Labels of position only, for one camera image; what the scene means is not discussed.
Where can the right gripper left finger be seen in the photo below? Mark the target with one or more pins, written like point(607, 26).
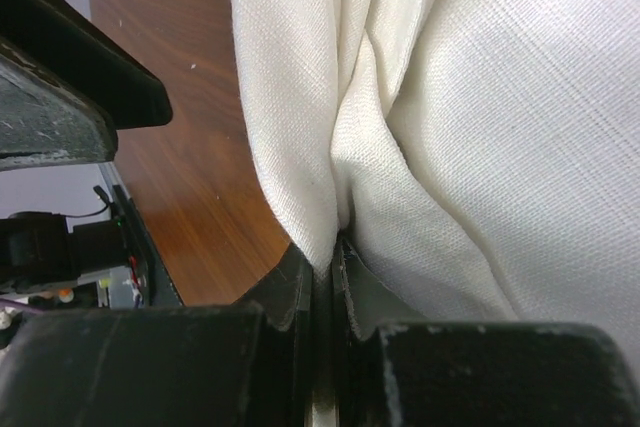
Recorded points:
point(246, 364)

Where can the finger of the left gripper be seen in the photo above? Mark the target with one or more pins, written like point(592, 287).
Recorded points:
point(44, 122)
point(58, 38)

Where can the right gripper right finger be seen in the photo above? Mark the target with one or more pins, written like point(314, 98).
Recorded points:
point(395, 367)

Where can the white cloth napkin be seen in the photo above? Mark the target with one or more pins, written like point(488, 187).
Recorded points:
point(482, 154)

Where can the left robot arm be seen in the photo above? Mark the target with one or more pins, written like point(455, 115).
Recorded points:
point(42, 251)

